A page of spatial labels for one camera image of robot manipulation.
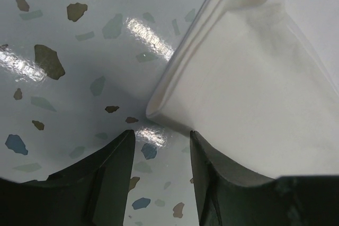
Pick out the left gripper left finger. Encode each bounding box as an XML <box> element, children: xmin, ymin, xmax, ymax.
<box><xmin>1</xmin><ymin>130</ymin><xmax>136</xmax><ymax>226</ymax></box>

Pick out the white t shirt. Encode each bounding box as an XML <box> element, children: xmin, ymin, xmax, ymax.
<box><xmin>146</xmin><ymin>0</ymin><xmax>338</xmax><ymax>178</ymax></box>

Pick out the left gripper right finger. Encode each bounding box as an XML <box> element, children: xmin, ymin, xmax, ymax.
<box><xmin>190</xmin><ymin>131</ymin><xmax>338</xmax><ymax>225</ymax></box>

